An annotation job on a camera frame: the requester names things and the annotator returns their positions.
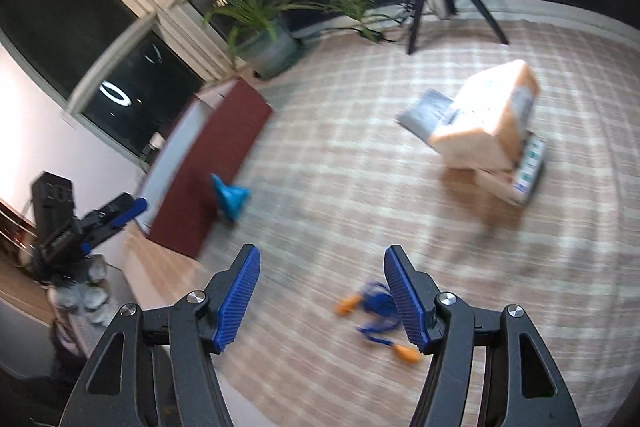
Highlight blue collapsible silicone funnel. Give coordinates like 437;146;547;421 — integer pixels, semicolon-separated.
210;174;250;222

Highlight white dotted tissue pack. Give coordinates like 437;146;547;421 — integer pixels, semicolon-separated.
473;132;548;208

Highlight grey foil tea packet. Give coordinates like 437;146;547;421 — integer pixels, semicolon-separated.
396;89;452;144

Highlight white gloved left hand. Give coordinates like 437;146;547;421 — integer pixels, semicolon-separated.
47;254;118;327

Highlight dark red storage box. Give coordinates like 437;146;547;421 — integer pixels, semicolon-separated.
137;77;272;259

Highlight plaid beige carpet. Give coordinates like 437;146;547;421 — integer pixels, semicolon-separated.
125;22;639;426

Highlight large potted green plant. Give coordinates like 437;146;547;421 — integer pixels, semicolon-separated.
191;0;324;80

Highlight beige wrapped tissue pack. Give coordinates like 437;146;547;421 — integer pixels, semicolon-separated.
428;60;540;170

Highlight small spider plant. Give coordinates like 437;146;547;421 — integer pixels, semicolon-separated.
323;0;405;43

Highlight blue cord orange earplugs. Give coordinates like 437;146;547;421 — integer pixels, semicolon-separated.
334;282;421;364

